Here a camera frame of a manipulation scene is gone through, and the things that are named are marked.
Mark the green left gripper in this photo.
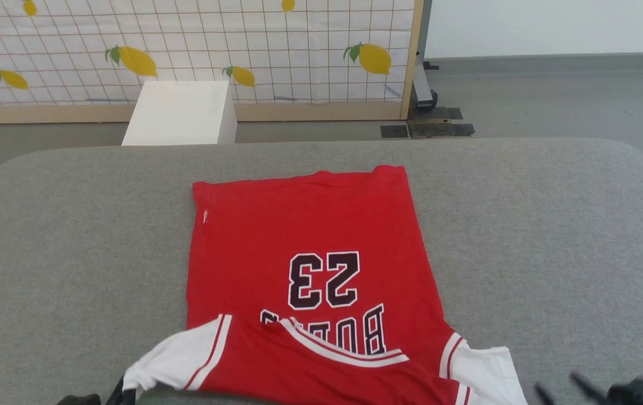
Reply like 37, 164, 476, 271
56, 376, 137, 405

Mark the red and white basketball jersey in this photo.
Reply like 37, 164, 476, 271
122, 164, 528, 405

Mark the grey fabric sofa seat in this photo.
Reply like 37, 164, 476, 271
0, 138, 643, 405

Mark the white rectangular box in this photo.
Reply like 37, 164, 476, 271
122, 80, 238, 146

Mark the large black floor plate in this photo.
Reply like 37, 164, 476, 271
407, 106, 475, 140

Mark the grey metal stand leg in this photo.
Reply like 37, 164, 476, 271
411, 0, 440, 109

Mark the lemon print partition screen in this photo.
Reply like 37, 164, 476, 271
0, 0, 425, 125

